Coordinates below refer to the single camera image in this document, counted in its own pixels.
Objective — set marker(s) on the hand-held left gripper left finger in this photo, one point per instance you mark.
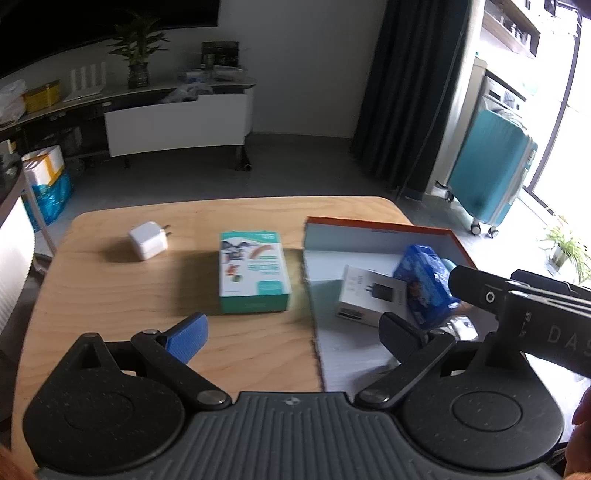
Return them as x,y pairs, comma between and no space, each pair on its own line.
189,339

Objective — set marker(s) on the small floor plant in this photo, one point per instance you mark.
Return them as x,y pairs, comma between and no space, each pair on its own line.
565,242

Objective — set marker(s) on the blue plastic bag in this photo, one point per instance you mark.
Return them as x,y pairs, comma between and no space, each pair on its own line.
51,203

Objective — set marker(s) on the white packets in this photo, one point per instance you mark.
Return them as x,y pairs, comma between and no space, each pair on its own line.
221,74

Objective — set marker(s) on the person's right hand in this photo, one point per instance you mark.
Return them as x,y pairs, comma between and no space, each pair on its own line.
581,438

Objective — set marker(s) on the white charger adapter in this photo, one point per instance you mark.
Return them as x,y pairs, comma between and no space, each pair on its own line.
147,241

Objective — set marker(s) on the white router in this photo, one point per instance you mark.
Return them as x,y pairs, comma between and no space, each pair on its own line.
87,83

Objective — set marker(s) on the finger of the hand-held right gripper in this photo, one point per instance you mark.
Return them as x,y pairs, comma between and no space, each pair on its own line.
475,288
554,293

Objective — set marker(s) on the white charger box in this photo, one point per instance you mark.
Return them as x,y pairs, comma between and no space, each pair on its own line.
364,295

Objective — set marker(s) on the curved white ribbed counter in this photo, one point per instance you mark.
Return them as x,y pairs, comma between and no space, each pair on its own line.
14,267

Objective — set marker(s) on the teal cardboard box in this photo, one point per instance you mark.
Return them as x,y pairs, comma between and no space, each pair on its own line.
253,277

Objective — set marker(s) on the green and black box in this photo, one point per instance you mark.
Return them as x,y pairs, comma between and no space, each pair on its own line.
220,54

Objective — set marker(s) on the white washing machine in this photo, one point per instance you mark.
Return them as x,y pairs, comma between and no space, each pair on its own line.
498,92

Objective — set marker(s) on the orange-edged box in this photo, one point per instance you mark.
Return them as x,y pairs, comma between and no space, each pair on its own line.
344,357

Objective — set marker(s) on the white rolling cabinet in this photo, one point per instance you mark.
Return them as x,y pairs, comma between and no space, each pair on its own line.
175,124

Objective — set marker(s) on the white plastic bag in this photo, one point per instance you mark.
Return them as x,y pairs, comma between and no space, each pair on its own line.
11,104

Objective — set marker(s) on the teal suitcase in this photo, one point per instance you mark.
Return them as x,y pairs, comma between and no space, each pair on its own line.
489,170

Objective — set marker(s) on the white and yellow carton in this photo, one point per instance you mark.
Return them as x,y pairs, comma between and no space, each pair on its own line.
44,166

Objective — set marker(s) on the yellow box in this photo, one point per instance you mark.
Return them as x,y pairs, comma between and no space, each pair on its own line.
41,97

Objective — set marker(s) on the potted green plant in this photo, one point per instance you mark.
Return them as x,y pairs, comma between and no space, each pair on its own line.
138,50

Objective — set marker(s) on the blue tissue packet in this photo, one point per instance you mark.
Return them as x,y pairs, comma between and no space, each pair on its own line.
425,286

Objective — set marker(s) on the grey-blue plastic bag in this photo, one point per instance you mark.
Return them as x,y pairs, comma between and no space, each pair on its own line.
187,92

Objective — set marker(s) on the black television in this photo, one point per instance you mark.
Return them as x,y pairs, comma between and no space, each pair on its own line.
92,23

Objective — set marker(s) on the dark curtain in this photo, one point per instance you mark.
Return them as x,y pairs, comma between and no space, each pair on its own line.
406,92

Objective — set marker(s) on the long television cabinet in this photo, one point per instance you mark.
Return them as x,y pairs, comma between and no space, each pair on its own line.
55,120

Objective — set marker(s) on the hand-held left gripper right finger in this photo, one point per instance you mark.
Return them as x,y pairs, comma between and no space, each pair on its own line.
397,330

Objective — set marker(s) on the wall shelf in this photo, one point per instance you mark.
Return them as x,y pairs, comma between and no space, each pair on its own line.
517,27

